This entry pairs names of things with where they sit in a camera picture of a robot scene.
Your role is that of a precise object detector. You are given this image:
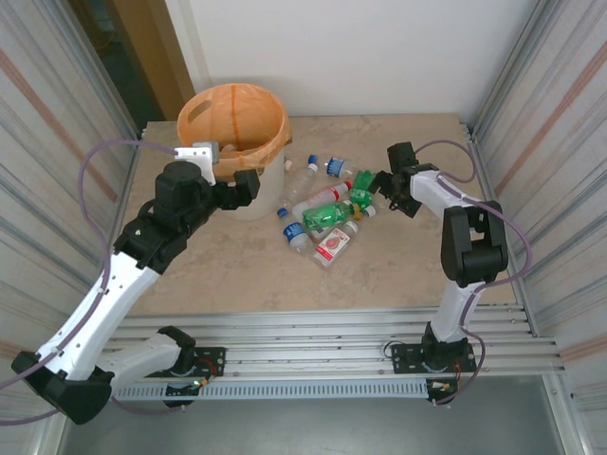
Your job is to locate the black controller box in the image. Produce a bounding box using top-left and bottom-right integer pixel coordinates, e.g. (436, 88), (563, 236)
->
(162, 378), (211, 410)
(425, 377), (460, 408)

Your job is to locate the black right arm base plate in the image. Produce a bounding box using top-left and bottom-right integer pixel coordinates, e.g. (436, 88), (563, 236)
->
(383, 341), (477, 375)

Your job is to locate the crushed green bottle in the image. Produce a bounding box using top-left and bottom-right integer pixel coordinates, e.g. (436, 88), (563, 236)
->
(349, 169), (380, 209)

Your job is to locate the brown wooden door frame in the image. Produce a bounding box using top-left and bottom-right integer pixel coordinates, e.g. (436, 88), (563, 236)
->
(68, 0), (196, 138)

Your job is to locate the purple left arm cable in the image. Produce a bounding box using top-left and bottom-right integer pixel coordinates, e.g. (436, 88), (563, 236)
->
(0, 138), (179, 417)

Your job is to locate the green bottle yellow cap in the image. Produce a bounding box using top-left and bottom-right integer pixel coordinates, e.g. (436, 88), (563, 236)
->
(301, 199), (365, 233)

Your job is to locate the long clear bottle blue cap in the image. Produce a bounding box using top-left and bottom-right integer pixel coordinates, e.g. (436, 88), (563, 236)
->
(279, 154), (322, 208)

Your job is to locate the clear bottle blue label blue cap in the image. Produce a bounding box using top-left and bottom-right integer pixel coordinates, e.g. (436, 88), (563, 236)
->
(277, 207), (313, 257)

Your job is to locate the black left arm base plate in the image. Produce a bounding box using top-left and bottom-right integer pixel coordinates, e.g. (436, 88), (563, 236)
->
(140, 347), (228, 379)

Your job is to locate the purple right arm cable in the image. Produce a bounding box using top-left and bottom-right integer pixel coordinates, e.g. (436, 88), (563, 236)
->
(415, 138), (535, 408)

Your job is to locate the black right controller box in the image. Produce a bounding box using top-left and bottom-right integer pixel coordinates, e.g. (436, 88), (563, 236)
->
(425, 377), (460, 408)

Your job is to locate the grey slotted cable duct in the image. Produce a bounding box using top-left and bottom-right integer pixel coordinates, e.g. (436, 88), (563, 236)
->
(69, 378), (431, 403)

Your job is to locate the orange bin liner bag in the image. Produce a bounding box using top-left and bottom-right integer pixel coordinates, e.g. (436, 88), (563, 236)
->
(176, 82), (293, 179)

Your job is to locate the clear bottle red label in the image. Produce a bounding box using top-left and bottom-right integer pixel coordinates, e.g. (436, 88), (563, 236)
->
(312, 220), (360, 270)

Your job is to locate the white plastic bin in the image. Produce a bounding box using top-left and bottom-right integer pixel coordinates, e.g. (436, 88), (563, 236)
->
(212, 150), (286, 222)

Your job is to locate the black left controller box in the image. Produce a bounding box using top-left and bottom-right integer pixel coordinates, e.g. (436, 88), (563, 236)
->
(162, 378), (211, 410)

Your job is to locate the crushed bottle blue label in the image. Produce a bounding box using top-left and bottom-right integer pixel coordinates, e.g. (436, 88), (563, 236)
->
(323, 155), (356, 179)

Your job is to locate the white bottle red cap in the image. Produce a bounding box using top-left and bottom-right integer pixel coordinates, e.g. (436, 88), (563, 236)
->
(291, 180), (355, 219)

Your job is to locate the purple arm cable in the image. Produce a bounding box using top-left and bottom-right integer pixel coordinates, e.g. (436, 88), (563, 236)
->
(0, 138), (179, 417)
(415, 138), (535, 408)

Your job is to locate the aluminium rail frame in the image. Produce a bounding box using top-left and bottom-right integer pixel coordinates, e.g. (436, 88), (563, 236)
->
(49, 305), (568, 382)

